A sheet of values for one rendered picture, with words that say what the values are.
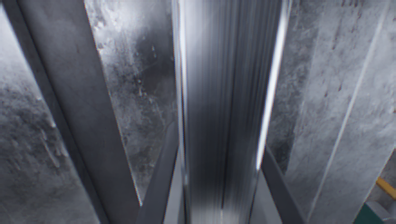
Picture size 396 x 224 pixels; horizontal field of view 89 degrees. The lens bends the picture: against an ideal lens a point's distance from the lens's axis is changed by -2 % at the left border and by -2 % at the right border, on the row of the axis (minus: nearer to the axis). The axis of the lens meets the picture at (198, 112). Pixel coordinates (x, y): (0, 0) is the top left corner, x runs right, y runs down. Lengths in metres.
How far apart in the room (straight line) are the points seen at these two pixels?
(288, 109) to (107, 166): 0.15
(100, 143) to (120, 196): 0.06
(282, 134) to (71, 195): 0.18
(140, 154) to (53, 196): 0.08
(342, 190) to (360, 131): 0.09
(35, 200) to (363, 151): 0.31
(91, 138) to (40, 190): 0.06
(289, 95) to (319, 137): 0.07
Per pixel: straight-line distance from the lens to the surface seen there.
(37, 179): 0.20
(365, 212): 1.06
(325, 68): 0.19
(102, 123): 0.17
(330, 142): 0.24
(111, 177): 0.20
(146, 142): 0.16
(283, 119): 0.17
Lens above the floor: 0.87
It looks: 59 degrees down
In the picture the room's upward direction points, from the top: 162 degrees clockwise
